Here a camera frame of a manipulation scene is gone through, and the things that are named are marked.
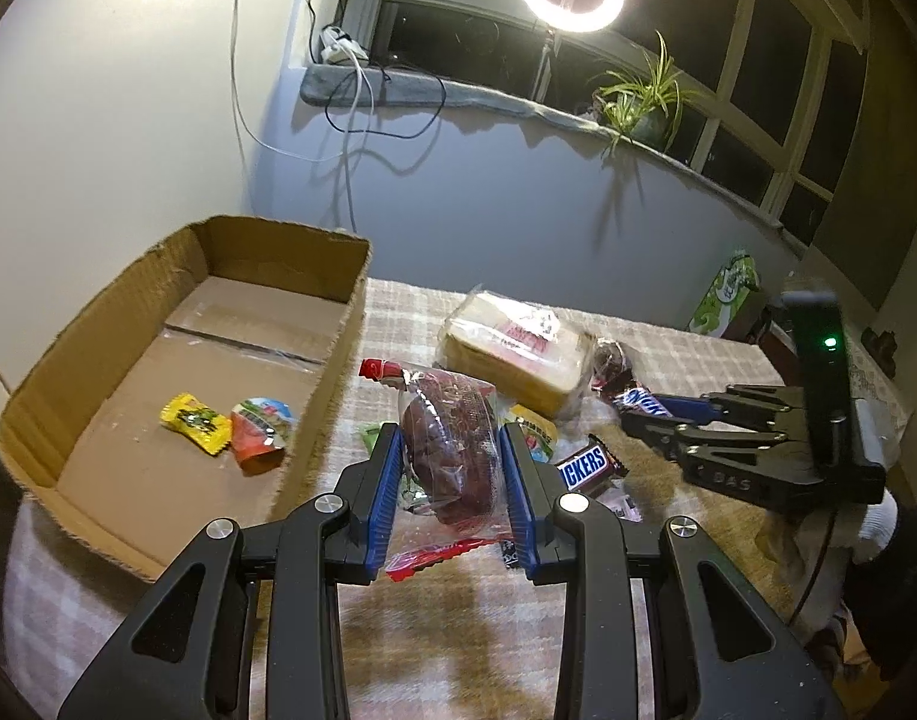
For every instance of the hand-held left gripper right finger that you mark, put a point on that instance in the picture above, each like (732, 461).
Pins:
(520, 502)

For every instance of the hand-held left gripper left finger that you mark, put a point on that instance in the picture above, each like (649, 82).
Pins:
(387, 495)

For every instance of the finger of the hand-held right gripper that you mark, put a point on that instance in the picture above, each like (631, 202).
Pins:
(653, 427)
(690, 406)

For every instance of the brown snack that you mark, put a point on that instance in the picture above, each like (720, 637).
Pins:
(447, 457)

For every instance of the small dark snack bag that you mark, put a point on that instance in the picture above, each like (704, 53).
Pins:
(612, 364)

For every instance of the packaged sliced bread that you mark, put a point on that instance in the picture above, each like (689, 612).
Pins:
(503, 345)

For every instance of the brown cardboard box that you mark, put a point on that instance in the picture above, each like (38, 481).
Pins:
(166, 360)

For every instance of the person's right forearm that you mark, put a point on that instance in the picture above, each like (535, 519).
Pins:
(908, 592)

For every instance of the person's right hand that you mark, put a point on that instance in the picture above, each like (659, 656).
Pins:
(874, 529)

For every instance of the light green candy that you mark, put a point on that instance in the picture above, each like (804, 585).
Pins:
(370, 436)

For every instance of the yellow lid jelly cup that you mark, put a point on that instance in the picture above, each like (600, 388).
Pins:
(537, 431)

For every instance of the pink white snack wrapper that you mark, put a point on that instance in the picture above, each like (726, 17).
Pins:
(621, 506)

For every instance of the green printed pack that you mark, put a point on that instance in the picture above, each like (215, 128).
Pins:
(720, 300)

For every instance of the yellow wrapped candy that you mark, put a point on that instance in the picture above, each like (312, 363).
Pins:
(192, 420)

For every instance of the potted spider plant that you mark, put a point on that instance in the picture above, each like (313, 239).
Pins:
(645, 101)

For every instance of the grey windowsill mat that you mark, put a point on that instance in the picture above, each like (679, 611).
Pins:
(406, 86)

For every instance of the white power strip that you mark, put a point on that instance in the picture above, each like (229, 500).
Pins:
(342, 49)

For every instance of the white window frame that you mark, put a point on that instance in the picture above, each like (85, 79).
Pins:
(730, 52)

